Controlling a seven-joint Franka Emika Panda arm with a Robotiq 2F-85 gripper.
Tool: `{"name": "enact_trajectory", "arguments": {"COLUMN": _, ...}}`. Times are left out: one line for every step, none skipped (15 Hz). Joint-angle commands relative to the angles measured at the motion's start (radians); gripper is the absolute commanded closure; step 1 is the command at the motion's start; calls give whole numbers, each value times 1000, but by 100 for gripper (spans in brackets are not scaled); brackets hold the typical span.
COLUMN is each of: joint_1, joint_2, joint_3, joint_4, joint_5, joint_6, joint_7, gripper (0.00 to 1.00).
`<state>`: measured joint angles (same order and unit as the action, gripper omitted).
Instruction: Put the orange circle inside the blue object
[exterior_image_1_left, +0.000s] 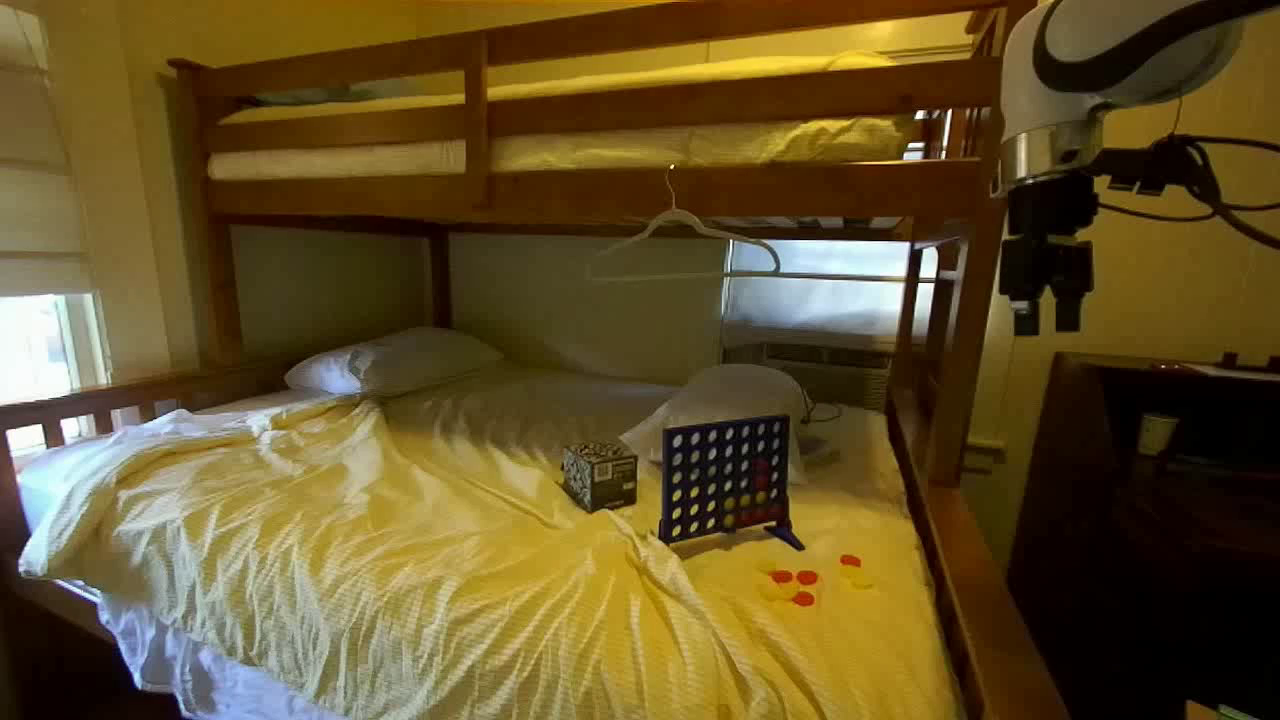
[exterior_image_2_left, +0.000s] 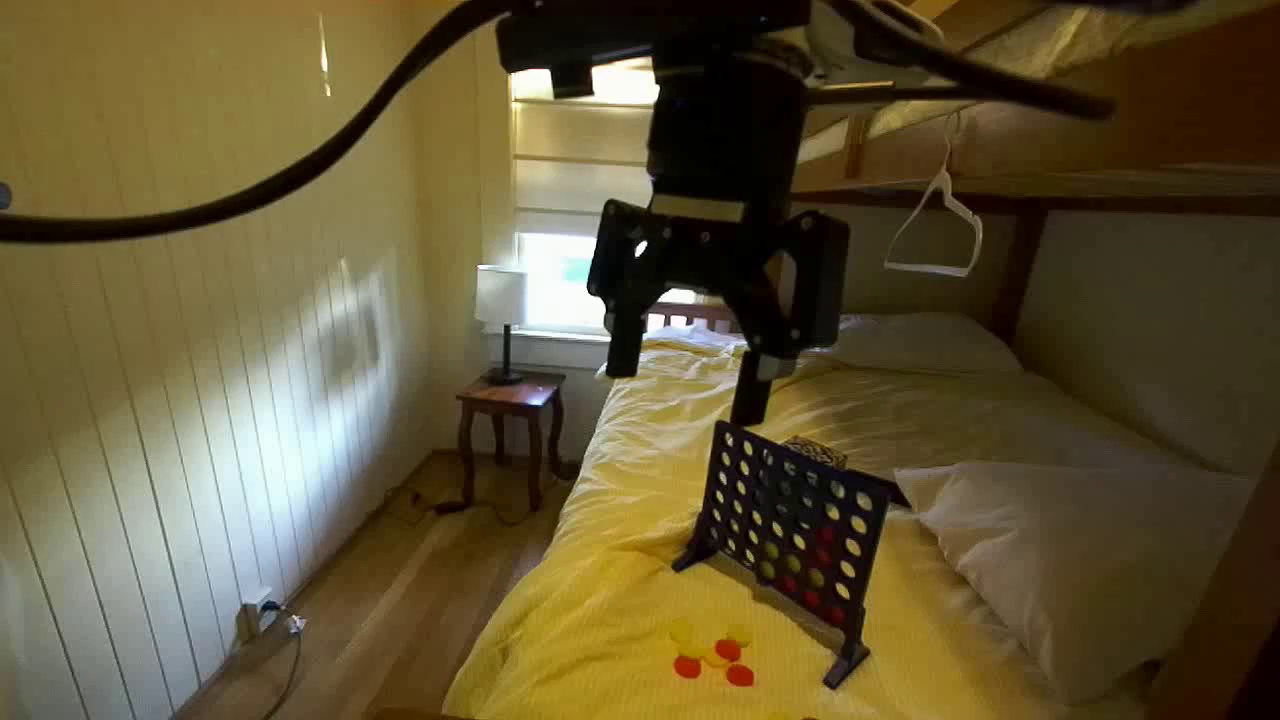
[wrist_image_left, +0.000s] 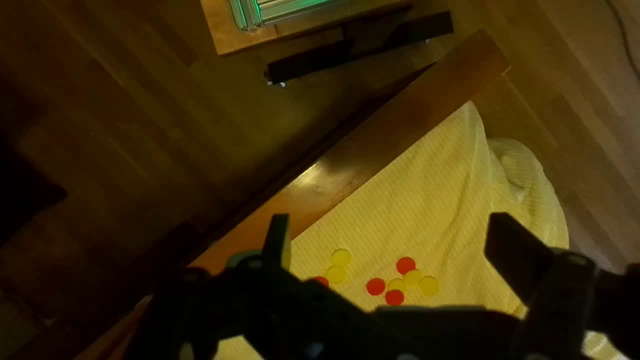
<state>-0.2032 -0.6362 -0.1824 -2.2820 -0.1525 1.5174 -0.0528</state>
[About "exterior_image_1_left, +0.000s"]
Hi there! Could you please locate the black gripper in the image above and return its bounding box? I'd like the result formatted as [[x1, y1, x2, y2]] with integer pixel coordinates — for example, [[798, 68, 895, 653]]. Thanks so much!
[[1001, 174, 1101, 334]]

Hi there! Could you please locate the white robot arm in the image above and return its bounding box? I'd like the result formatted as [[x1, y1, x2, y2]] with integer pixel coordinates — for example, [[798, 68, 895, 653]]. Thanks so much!
[[995, 0, 1280, 334]]

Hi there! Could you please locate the dark wooden dresser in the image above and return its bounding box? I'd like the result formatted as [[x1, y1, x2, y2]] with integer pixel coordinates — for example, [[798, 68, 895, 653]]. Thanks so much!
[[1007, 350, 1280, 720]]

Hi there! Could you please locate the upper bunk mattress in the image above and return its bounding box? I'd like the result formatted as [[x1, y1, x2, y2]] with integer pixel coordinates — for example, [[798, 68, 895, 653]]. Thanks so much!
[[209, 56, 985, 179]]

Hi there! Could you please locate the white pillow behind grid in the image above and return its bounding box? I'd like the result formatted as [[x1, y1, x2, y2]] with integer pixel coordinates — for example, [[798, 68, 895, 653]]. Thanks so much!
[[619, 362, 813, 462]]

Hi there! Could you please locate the white plastic hanger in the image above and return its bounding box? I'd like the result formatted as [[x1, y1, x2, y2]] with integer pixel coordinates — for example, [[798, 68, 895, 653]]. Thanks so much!
[[587, 162, 784, 282]]

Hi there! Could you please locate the patterned cube box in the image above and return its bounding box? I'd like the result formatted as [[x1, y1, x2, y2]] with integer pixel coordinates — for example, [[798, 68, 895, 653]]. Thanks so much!
[[561, 444, 635, 510]]

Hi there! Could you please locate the yellow bed sheet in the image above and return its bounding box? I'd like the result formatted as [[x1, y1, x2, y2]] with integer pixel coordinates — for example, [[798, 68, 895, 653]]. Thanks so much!
[[20, 362, 963, 720]]

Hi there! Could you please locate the white pillow near headboard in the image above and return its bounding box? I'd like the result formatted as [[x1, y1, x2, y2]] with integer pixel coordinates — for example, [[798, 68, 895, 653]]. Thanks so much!
[[285, 327, 501, 396]]

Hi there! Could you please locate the window blind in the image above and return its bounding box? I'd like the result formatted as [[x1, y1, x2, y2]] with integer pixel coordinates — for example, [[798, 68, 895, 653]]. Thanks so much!
[[0, 0, 90, 294]]

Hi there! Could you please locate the wooden bunk bed frame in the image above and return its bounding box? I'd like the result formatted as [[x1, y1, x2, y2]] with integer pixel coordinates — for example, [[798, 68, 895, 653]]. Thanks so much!
[[0, 0, 1065, 720]]

